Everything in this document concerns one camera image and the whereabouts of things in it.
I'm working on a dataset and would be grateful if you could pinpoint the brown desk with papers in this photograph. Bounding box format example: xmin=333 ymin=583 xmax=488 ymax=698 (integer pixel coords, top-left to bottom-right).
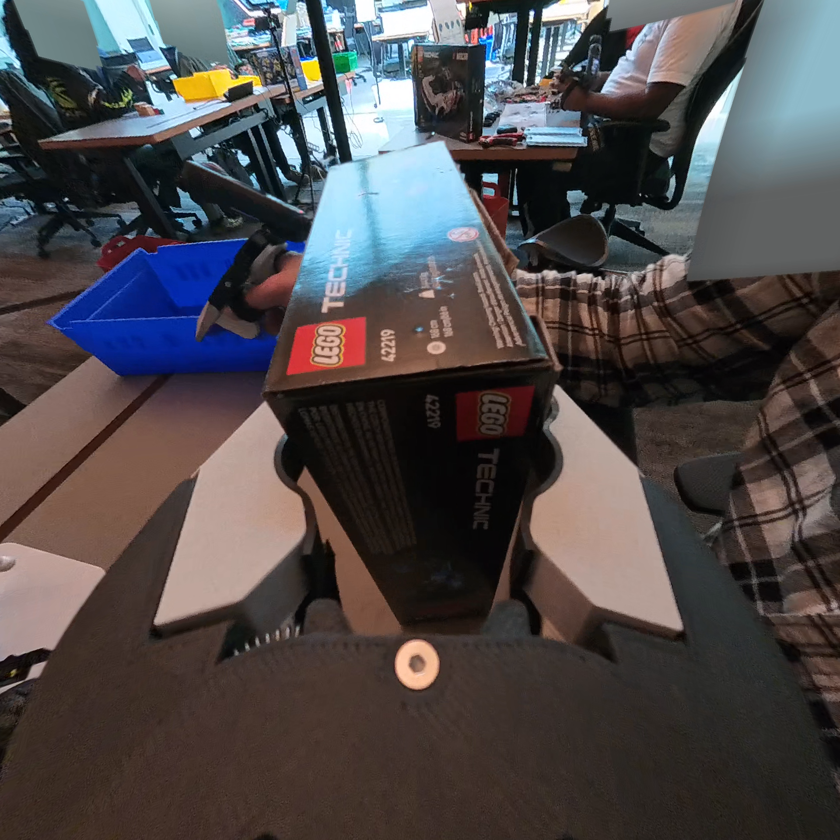
xmin=379 ymin=98 xmax=589 ymax=198

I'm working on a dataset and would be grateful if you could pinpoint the person's right forearm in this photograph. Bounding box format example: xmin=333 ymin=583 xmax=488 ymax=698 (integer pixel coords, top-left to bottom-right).
xmin=511 ymin=253 xmax=840 ymax=409

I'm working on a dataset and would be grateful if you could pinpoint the blue plastic bin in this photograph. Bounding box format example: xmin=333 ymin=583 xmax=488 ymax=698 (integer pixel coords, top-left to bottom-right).
xmin=46 ymin=236 xmax=307 ymax=379

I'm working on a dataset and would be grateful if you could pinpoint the black office chair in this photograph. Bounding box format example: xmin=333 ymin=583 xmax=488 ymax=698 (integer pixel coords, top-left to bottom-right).
xmin=564 ymin=0 xmax=765 ymax=258
xmin=0 ymin=66 xmax=99 ymax=258

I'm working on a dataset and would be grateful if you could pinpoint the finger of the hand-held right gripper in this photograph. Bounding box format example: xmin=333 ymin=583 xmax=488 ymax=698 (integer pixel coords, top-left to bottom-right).
xmin=194 ymin=295 xmax=232 ymax=343
xmin=218 ymin=307 xmax=265 ymax=342

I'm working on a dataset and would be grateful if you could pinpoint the black cardboard toy box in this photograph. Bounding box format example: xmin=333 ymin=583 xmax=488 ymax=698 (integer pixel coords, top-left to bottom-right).
xmin=261 ymin=140 xmax=563 ymax=626

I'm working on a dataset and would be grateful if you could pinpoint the person's right hand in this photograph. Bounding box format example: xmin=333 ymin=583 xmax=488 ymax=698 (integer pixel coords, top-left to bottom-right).
xmin=247 ymin=252 xmax=305 ymax=334

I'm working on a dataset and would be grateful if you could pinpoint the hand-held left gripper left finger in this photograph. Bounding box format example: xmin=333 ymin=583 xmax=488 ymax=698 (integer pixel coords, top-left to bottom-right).
xmin=151 ymin=402 xmax=341 ymax=643

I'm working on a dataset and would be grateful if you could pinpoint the black printed box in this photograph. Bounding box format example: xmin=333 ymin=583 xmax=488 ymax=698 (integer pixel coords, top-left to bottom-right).
xmin=411 ymin=41 xmax=489 ymax=143

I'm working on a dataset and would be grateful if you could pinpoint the grey desk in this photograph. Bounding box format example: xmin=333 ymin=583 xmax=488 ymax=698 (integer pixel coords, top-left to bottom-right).
xmin=0 ymin=354 xmax=316 ymax=572

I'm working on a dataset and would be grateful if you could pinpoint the grey chair shell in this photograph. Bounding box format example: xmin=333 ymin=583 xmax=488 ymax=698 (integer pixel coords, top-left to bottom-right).
xmin=517 ymin=214 xmax=611 ymax=271

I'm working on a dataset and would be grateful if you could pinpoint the yellow bin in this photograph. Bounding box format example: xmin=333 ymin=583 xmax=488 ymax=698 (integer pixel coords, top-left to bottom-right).
xmin=171 ymin=69 xmax=261 ymax=102

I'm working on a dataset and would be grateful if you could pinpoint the black pole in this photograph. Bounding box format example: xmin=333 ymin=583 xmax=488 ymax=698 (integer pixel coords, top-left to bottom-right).
xmin=304 ymin=0 xmax=353 ymax=163

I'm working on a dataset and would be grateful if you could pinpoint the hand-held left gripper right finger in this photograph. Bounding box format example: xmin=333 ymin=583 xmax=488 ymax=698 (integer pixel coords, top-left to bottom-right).
xmin=518 ymin=386 xmax=686 ymax=649

